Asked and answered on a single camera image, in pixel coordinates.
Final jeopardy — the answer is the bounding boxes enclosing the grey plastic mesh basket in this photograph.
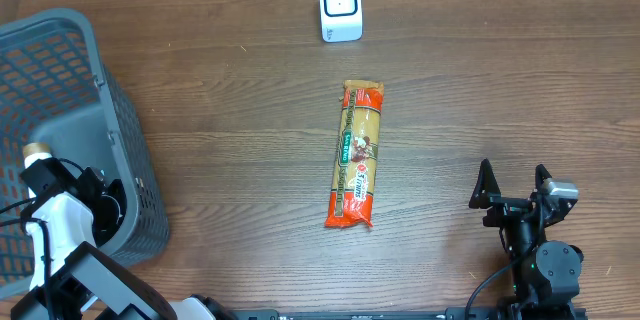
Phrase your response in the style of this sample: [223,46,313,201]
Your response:
[0,8,171,301]

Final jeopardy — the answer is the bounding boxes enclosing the white barcode scanner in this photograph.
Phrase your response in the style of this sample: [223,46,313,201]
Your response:
[319,0,363,43]

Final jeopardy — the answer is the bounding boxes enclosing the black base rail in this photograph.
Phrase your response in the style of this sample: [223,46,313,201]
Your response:
[232,307,589,320]

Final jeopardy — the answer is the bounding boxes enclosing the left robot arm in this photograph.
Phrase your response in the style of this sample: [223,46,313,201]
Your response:
[10,157,235,320]

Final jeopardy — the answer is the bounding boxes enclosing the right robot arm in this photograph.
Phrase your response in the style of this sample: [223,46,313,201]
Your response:
[463,159,587,319]

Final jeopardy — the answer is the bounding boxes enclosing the orange spaghetti packet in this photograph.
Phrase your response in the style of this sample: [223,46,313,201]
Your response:
[325,80,384,228]

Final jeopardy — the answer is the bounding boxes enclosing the white tube gold cap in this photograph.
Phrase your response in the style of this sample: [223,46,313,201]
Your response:
[20,142,52,199]

